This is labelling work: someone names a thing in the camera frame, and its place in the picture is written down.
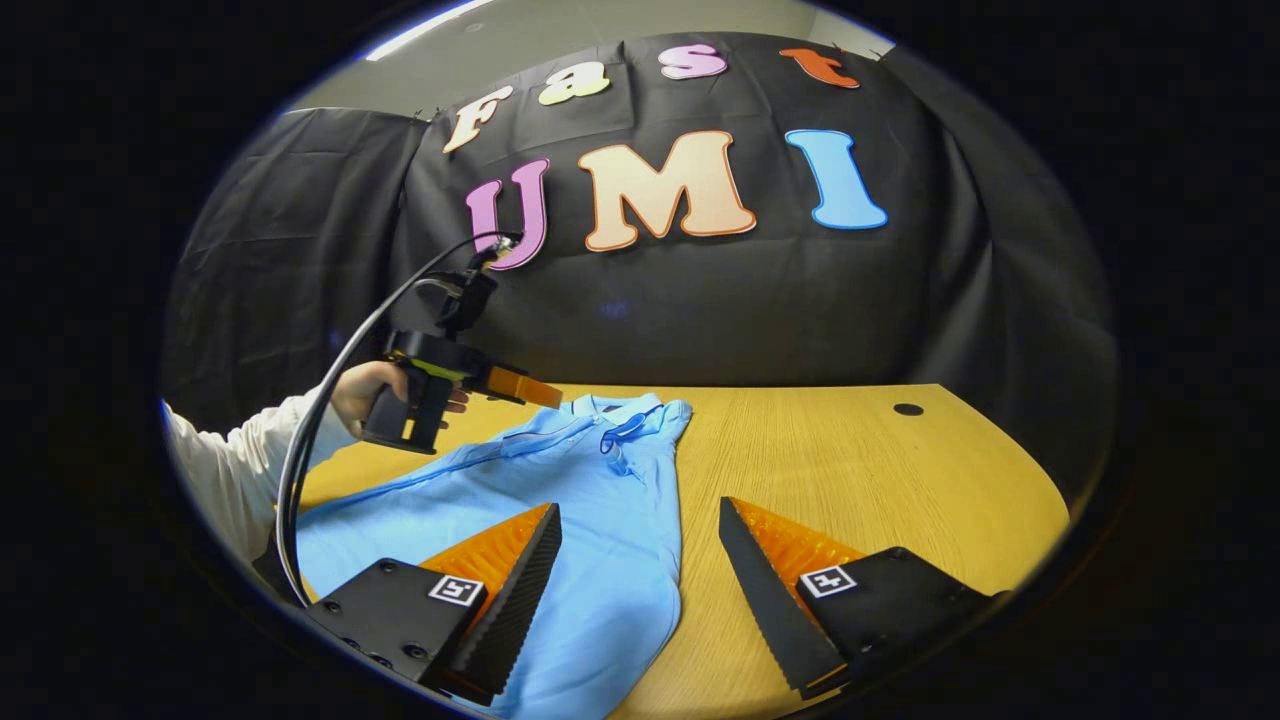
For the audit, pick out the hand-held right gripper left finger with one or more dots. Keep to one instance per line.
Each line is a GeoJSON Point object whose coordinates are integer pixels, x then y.
{"type": "Point", "coordinates": [515, 610]}

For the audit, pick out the black backdrop cloth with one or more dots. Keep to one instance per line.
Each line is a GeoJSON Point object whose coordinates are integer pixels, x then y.
{"type": "Point", "coordinates": [750, 310]}

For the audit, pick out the light blue T-shirt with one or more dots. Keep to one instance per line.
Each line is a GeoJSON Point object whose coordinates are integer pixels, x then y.
{"type": "Point", "coordinates": [600, 540]}

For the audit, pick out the black table grommet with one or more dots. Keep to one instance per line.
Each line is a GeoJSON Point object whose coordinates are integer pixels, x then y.
{"type": "Point", "coordinates": [908, 409]}

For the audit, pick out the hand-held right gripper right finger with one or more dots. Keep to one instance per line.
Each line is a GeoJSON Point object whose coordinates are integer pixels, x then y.
{"type": "Point", "coordinates": [770, 610]}

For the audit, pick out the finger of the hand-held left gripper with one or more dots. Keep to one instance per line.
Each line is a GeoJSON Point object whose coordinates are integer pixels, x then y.
{"type": "Point", "coordinates": [525, 388]}

